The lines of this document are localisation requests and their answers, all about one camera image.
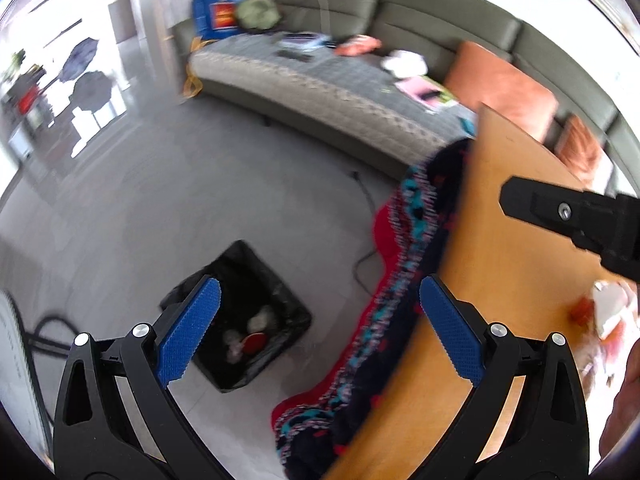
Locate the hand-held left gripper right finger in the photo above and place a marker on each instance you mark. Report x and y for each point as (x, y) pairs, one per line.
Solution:
(452, 330)

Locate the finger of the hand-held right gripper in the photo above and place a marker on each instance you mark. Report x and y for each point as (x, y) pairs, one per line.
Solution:
(545, 205)

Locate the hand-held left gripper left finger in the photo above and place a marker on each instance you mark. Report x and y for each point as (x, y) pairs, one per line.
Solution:
(187, 330)

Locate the black lined trash bin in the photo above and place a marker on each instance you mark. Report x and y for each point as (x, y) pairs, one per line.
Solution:
(240, 265)

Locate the small orange cushion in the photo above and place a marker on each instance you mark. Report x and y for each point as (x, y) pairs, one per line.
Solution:
(582, 147)

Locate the red round paddle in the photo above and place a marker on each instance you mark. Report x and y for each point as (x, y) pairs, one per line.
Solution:
(256, 342)

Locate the white crumpled paper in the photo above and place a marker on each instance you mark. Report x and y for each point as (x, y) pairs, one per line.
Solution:
(263, 318)

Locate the colourful knitted blanket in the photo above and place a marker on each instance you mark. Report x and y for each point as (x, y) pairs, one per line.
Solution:
(415, 240)

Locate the orange scrap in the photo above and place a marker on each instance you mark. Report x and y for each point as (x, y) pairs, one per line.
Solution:
(582, 310)

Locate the white torn wrapper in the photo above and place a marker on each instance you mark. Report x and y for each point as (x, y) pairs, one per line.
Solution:
(612, 307)

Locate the large orange cushion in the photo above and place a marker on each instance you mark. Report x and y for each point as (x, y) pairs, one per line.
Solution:
(500, 90)

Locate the green book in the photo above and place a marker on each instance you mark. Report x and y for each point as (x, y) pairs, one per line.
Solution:
(445, 100)

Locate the white ribbed appliance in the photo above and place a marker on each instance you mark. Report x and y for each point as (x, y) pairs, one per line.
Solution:
(20, 360)

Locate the pink book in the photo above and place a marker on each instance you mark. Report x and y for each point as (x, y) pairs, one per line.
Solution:
(415, 89)

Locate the white plush toy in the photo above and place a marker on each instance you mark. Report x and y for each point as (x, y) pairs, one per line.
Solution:
(404, 62)

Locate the grey-green sofa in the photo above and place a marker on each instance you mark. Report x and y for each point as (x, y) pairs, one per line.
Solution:
(430, 25)

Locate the pink plush toy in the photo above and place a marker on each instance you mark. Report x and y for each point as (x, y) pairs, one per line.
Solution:
(355, 46)

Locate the grey quilted sofa cover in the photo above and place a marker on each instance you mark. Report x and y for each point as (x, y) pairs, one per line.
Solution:
(325, 77)

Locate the blue shopping bag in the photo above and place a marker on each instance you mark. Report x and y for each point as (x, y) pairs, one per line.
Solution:
(220, 12)

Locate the green round cushion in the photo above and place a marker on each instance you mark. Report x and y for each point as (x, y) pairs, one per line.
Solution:
(257, 14)

